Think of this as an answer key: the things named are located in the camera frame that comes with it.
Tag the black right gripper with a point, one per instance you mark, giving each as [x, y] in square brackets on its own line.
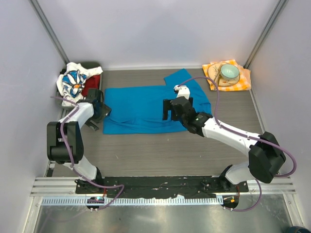
[168, 105]

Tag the dark blue round object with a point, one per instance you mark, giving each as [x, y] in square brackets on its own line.
[297, 229]

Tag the white slotted cable duct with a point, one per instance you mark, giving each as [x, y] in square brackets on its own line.
[93, 201]

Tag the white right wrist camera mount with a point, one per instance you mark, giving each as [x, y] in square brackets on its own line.
[182, 91]

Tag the white flower print t shirt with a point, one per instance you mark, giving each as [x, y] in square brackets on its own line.
[73, 82]

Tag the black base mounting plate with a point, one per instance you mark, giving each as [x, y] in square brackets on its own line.
[161, 187]

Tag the dark grey plastic basket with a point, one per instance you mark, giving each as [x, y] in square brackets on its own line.
[92, 64]

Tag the blue t shirt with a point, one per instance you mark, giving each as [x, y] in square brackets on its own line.
[140, 109]

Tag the cream floral plate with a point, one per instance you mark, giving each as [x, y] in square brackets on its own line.
[223, 82]

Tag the gold fork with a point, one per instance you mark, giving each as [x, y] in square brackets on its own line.
[216, 71]

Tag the red t shirt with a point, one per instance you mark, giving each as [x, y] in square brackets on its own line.
[91, 83]

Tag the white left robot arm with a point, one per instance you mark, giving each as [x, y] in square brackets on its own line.
[64, 138]

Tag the light blue ceramic bowl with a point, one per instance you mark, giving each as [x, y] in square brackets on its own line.
[229, 71]

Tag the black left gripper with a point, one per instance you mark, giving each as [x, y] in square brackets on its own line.
[105, 111]

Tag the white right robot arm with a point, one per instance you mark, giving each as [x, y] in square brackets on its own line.
[264, 156]

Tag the orange checkered cloth napkin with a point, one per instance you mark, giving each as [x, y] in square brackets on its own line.
[243, 84]

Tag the black t shirt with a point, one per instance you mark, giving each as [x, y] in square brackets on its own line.
[63, 71]

